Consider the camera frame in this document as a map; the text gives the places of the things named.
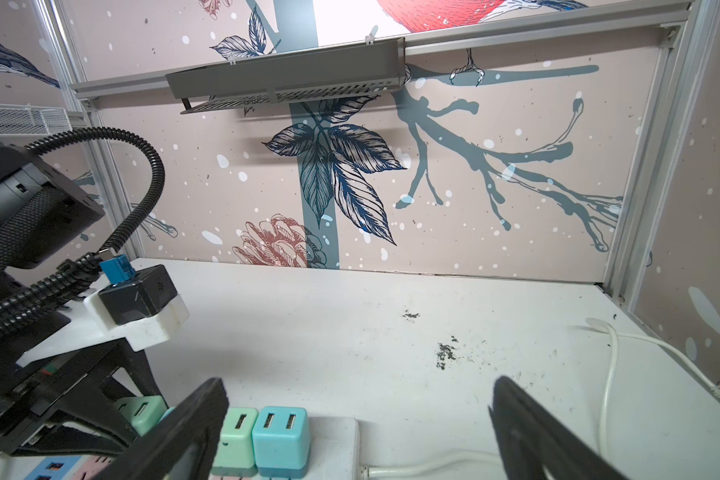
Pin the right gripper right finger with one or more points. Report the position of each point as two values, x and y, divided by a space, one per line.
533 444

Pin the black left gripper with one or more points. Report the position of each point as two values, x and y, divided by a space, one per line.
65 403

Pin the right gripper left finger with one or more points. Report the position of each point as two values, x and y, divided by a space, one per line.
181 446

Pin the green plug adapter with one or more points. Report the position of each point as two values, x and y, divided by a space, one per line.
235 453

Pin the teal plug adapter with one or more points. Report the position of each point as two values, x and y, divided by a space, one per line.
281 439
143 413

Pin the white multicolour power strip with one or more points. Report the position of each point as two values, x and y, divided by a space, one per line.
334 454

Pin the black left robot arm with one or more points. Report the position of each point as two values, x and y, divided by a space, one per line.
40 211

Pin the white mesh shelf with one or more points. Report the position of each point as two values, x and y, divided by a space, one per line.
27 120

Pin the black wire basket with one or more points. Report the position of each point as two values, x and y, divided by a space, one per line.
349 70

